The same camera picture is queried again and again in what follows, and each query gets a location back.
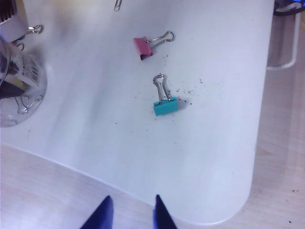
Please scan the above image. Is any teal binder clip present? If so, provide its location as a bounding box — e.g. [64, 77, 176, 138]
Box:
[152, 73, 179, 117]

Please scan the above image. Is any pink binder clip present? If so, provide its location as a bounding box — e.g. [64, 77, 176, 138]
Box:
[132, 30, 175, 62]

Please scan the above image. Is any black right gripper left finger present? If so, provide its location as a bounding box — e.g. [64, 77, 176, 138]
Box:
[80, 195, 114, 229]

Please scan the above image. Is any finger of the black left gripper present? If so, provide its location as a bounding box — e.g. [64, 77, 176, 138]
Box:
[0, 81, 26, 100]

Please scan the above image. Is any blue binder clip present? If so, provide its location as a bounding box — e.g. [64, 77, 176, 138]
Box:
[26, 24, 45, 34]

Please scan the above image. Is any white desk riser board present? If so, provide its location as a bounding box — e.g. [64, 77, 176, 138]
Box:
[0, 0, 275, 226]

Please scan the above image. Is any round transparent plastic box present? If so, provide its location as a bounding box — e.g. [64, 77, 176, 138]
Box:
[0, 35, 48, 128]

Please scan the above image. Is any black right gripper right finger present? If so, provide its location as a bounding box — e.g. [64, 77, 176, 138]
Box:
[152, 194, 178, 229]

